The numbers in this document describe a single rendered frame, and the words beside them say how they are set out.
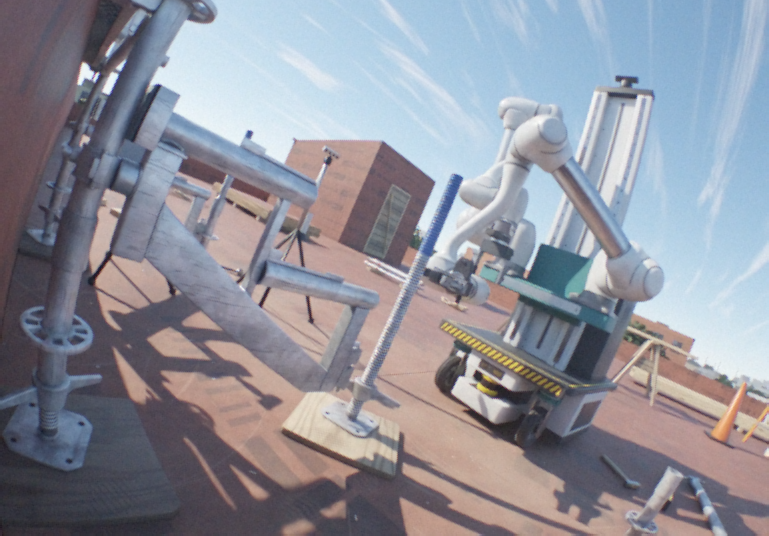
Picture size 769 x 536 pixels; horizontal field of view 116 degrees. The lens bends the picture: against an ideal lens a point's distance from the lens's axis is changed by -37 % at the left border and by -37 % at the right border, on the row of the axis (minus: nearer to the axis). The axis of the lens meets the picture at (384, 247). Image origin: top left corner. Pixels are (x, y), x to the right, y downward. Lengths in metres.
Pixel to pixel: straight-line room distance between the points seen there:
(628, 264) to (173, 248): 1.27
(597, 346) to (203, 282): 1.66
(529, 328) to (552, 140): 1.00
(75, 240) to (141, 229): 0.10
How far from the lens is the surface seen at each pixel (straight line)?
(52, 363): 0.64
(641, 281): 1.35
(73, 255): 0.56
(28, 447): 0.72
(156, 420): 0.88
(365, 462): 0.99
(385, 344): 1.04
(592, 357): 1.89
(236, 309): 0.68
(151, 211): 0.56
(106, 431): 0.79
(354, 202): 9.93
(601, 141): 2.09
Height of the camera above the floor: 0.54
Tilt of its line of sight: 1 degrees down
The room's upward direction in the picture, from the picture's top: 23 degrees clockwise
